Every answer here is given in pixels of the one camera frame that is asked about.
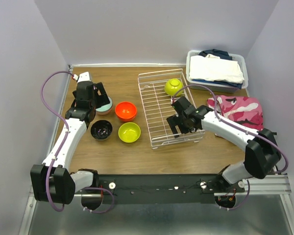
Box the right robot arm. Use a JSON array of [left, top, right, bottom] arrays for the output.
[[167, 96, 282, 192]]

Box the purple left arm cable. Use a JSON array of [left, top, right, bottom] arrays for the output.
[[40, 70, 115, 214]]

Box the lime green bowl front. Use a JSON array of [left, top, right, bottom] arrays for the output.
[[164, 78, 183, 96]]

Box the grey perforated laundry basket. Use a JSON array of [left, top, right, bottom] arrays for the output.
[[186, 49, 248, 94]]

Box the lime green bowl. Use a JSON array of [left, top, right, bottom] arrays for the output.
[[164, 78, 183, 96], [118, 122, 141, 143]]

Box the aluminium frame rail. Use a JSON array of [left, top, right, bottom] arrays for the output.
[[208, 174, 292, 196]]

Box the white wire dish rack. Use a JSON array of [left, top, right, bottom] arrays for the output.
[[138, 69, 205, 149]]

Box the dark blue cloth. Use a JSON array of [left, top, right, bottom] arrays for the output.
[[199, 49, 233, 61]]

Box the teal checked white bowl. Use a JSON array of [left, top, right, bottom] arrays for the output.
[[96, 97, 113, 115]]

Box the orange bowl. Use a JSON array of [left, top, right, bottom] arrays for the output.
[[115, 101, 137, 122]]

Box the white folded towel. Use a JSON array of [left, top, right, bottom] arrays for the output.
[[189, 55, 245, 84]]

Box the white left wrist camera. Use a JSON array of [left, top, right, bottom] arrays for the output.
[[73, 72, 92, 83]]

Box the pink camouflage bag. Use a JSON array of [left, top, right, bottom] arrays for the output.
[[207, 95, 264, 131]]

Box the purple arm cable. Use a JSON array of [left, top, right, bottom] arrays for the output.
[[40, 70, 115, 214], [171, 84, 290, 211]]

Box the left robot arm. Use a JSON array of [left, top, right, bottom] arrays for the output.
[[30, 81, 109, 211]]

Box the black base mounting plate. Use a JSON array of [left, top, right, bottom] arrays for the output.
[[80, 174, 245, 208]]

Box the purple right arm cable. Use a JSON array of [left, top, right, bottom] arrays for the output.
[[171, 84, 290, 211]]

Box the beige floral ceramic bowl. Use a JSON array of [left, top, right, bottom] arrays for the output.
[[91, 120, 113, 141]]

